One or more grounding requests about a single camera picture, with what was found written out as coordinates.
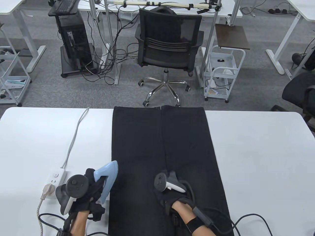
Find grey power strip cable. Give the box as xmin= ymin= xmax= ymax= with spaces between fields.
xmin=60 ymin=107 xmax=90 ymax=170

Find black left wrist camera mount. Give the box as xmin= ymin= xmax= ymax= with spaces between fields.
xmin=58 ymin=203 xmax=106 ymax=236

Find white metal utility cart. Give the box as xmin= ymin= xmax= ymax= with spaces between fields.
xmin=203 ymin=45 xmax=246 ymax=103
xmin=0 ymin=23 xmax=32 ymax=107

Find white desk with panel legs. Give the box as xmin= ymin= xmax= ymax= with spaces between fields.
xmin=0 ymin=0 xmax=47 ymax=73

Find black rolling computer stand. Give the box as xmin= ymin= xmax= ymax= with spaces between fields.
xmin=48 ymin=0 xmax=102 ymax=78

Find grey white right controller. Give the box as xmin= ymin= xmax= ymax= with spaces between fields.
xmin=154 ymin=171 xmax=186 ymax=193

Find white desk with slanted legs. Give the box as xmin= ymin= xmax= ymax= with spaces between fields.
xmin=266 ymin=0 xmax=315 ymax=79

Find grey white controller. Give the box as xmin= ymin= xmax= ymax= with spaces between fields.
xmin=55 ymin=175 xmax=89 ymax=215
xmin=154 ymin=171 xmax=186 ymax=193

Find black mesh office chair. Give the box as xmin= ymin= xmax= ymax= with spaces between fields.
xmin=135 ymin=6 xmax=205 ymax=110

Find braided iron cord with plug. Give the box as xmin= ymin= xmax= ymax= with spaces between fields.
xmin=37 ymin=184 xmax=56 ymax=236

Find person's left forearm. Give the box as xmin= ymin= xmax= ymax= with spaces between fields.
xmin=69 ymin=210 xmax=89 ymax=236

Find white power strip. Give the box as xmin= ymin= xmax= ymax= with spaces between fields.
xmin=43 ymin=168 xmax=67 ymax=199

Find black padded chair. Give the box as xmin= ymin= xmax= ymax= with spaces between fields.
xmin=271 ymin=73 xmax=315 ymax=133

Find black keyboard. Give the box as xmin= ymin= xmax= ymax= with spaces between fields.
xmin=55 ymin=0 xmax=77 ymax=13

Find person's right forearm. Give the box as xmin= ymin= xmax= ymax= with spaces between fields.
xmin=171 ymin=200 xmax=217 ymax=236

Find black computer tower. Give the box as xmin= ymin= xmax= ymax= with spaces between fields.
xmin=60 ymin=17 xmax=93 ymax=70

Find person's right hand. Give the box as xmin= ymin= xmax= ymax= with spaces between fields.
xmin=154 ymin=181 xmax=196 ymax=215

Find white table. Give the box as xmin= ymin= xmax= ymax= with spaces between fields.
xmin=0 ymin=107 xmax=315 ymax=236

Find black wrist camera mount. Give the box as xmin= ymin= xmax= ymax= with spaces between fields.
xmin=58 ymin=203 xmax=106 ymax=236
xmin=186 ymin=206 xmax=216 ymax=234

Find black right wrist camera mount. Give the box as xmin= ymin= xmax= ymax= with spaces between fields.
xmin=186 ymin=206 xmax=216 ymax=234

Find grey white left controller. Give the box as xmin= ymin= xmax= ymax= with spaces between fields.
xmin=55 ymin=175 xmax=89 ymax=215

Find black trousers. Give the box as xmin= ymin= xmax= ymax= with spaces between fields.
xmin=108 ymin=105 xmax=234 ymax=236

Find tangle of black floor cables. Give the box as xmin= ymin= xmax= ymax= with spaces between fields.
xmin=82 ymin=5 xmax=139 ymax=85

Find dark brown wooden board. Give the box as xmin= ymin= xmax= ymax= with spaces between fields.
xmin=215 ymin=24 xmax=251 ymax=50

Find person's left hand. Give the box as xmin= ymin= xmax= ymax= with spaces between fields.
xmin=70 ymin=168 xmax=107 ymax=214

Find light blue electric iron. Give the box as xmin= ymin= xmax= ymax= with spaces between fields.
xmin=94 ymin=160 xmax=119 ymax=204

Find long white desk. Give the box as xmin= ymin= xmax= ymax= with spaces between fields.
xmin=78 ymin=0 xmax=243 ymax=26

